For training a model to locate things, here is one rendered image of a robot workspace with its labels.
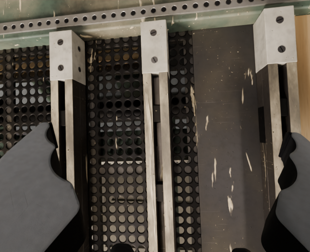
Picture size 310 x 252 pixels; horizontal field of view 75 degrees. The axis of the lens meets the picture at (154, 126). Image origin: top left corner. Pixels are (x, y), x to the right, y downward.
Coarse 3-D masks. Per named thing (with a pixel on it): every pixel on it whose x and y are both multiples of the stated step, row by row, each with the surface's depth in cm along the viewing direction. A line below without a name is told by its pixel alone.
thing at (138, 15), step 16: (192, 0) 48; (208, 0) 48; (224, 0) 47; (240, 0) 47; (256, 0) 46; (272, 0) 46; (288, 0) 46; (304, 0) 46; (64, 16) 53; (80, 16) 52; (96, 16) 51; (112, 16) 51; (128, 16) 50; (144, 16) 50; (160, 16) 50; (0, 32) 55; (16, 32) 55
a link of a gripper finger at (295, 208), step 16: (288, 144) 10; (304, 144) 10; (288, 160) 9; (304, 160) 9; (288, 176) 9; (304, 176) 8; (288, 192) 7; (304, 192) 7; (272, 208) 7; (288, 208) 6; (304, 208) 6; (272, 224) 6; (288, 224) 6; (304, 224) 6; (272, 240) 6; (288, 240) 6; (304, 240) 6
